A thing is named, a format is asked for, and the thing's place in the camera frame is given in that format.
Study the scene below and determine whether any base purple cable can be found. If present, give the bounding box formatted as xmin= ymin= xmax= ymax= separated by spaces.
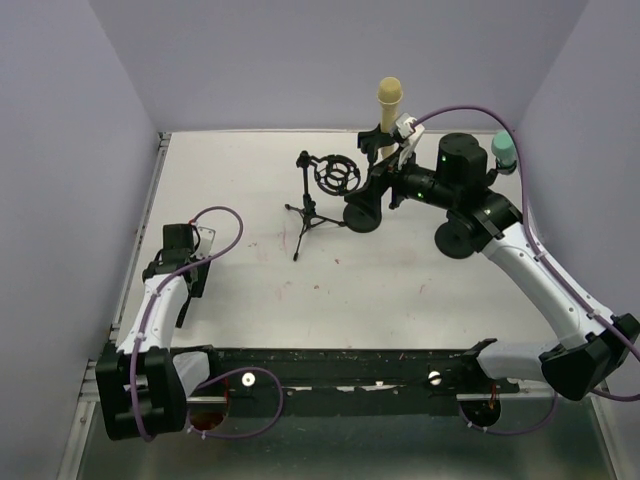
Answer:
xmin=187 ymin=369 xmax=285 ymax=442
xmin=457 ymin=384 xmax=560 ymax=436

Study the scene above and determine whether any black tripod shock-mount stand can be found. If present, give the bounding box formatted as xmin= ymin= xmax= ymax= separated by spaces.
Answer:
xmin=284 ymin=150 xmax=361 ymax=262

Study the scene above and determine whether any black tilted round-base stand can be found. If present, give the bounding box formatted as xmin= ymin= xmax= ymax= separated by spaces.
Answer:
xmin=434 ymin=169 xmax=500 ymax=260

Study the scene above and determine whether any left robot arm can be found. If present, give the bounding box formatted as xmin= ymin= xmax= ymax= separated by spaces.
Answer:
xmin=95 ymin=224 xmax=222 ymax=440

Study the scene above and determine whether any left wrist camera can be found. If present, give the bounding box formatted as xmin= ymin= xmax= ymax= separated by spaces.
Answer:
xmin=160 ymin=224 xmax=216 ymax=262

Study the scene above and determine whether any teal microphone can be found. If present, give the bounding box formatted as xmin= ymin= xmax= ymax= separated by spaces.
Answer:
xmin=491 ymin=130 xmax=518 ymax=175

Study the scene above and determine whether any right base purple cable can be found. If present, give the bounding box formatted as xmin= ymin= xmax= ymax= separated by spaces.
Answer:
xmin=457 ymin=384 xmax=560 ymax=436

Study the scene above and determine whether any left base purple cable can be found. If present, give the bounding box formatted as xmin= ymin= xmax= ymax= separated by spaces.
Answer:
xmin=187 ymin=369 xmax=285 ymax=442

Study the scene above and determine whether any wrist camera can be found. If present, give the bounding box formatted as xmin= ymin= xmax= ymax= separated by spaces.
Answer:
xmin=160 ymin=224 xmax=216 ymax=262
xmin=391 ymin=113 xmax=425 ymax=170

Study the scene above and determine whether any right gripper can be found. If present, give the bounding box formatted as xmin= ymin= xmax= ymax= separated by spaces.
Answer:
xmin=344 ymin=143 xmax=459 ymax=220

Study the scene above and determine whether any black mounting rail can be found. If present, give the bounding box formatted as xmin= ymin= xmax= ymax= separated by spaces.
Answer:
xmin=191 ymin=346 xmax=519 ymax=418

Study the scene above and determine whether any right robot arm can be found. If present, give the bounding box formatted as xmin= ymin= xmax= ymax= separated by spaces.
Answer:
xmin=343 ymin=130 xmax=639 ymax=401

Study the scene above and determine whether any beige microphone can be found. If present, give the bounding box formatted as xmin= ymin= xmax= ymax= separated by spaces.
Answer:
xmin=377 ymin=76 xmax=403 ymax=133

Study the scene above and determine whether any black round-base clip stand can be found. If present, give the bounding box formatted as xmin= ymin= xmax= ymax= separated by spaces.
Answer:
xmin=343 ymin=125 xmax=399 ymax=233

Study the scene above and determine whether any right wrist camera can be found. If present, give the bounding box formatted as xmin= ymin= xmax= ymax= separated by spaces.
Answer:
xmin=391 ymin=113 xmax=425 ymax=170

